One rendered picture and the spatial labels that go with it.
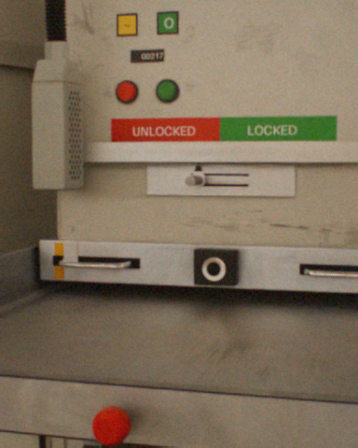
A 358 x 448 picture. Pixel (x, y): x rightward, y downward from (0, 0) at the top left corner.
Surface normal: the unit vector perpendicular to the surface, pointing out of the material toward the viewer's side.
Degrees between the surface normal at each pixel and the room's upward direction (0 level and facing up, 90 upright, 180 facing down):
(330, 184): 90
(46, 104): 90
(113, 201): 90
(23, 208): 90
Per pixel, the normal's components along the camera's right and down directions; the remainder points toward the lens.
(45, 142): -0.25, 0.07
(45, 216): 0.85, 0.04
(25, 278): 0.97, 0.02
